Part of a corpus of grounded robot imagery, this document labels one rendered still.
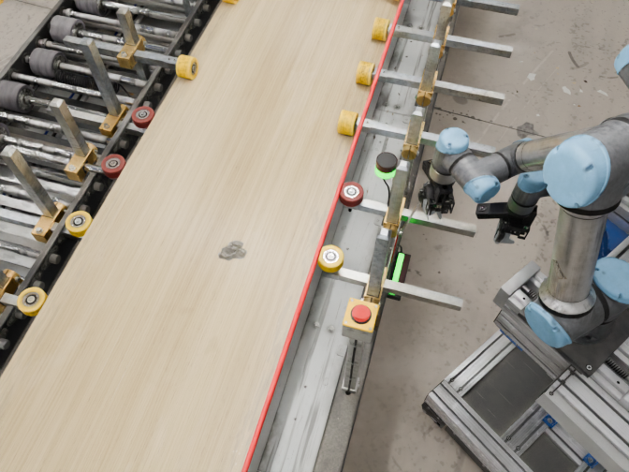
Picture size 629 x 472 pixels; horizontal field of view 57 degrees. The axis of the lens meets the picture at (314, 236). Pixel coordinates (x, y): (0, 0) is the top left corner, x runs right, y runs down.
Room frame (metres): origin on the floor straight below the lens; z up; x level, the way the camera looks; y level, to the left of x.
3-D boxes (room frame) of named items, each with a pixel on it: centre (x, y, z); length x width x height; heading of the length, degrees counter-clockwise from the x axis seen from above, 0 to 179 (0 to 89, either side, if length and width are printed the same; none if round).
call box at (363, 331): (0.53, -0.10, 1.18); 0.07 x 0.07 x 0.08; 73
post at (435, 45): (1.50, -0.40, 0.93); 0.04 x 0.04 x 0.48; 73
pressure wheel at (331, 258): (0.86, -0.05, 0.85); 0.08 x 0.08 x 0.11
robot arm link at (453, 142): (0.94, -0.35, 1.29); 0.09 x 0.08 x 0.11; 29
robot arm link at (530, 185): (0.96, -0.60, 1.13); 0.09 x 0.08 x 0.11; 101
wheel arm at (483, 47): (1.77, -0.50, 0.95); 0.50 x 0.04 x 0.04; 73
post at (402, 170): (1.02, -0.25, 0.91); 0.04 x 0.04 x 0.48; 73
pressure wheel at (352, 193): (1.10, -0.12, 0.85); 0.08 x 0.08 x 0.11
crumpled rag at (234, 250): (0.89, 0.25, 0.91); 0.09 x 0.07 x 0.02; 102
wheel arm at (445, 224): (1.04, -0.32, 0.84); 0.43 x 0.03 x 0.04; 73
